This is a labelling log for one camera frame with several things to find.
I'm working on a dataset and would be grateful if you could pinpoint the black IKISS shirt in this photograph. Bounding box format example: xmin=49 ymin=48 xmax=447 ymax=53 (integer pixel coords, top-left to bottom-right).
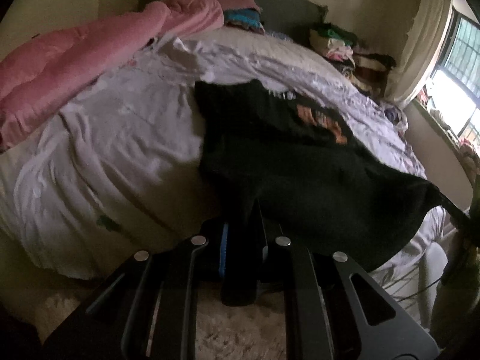
xmin=193 ymin=78 xmax=451 ymax=308

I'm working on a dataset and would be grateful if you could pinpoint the clothes bag beside bed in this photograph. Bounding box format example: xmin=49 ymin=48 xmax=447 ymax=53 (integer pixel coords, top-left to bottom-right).
xmin=379 ymin=101 xmax=408 ymax=136

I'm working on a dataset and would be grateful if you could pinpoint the pile of mixed clothes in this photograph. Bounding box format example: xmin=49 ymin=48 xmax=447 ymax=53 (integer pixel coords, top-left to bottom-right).
xmin=309 ymin=23 xmax=396 ymax=100

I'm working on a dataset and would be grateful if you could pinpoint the beige fluffy rug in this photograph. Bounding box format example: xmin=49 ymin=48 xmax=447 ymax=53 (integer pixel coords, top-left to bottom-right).
xmin=33 ymin=283 xmax=297 ymax=360

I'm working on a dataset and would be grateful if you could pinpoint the cluttered window sill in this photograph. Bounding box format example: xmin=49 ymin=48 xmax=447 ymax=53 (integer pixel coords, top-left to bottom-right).
xmin=412 ymin=88 xmax=479 ymax=187

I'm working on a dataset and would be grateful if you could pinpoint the white strawberry print bedsheet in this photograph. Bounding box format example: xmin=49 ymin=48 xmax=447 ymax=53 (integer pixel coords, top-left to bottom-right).
xmin=0 ymin=35 xmax=451 ymax=331

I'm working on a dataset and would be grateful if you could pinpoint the window with grille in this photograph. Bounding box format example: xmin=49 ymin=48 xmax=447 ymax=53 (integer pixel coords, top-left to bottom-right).
xmin=431 ymin=10 xmax=479 ymax=137

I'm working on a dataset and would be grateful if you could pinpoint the cream curtain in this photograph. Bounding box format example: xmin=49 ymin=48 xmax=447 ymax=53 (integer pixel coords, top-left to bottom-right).
xmin=385 ymin=0 xmax=452 ymax=110

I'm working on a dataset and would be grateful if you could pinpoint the pink blanket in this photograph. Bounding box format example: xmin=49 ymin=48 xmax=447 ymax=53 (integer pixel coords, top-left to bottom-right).
xmin=1 ymin=0 xmax=261 ymax=151

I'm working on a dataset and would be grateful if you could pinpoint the cream mattress cover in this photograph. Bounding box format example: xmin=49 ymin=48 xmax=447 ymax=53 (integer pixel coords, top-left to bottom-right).
xmin=186 ymin=27 xmax=349 ymax=84

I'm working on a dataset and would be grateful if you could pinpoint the cream wardrobe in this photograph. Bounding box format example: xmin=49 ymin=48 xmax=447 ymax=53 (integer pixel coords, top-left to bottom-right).
xmin=1 ymin=0 xmax=99 ymax=58

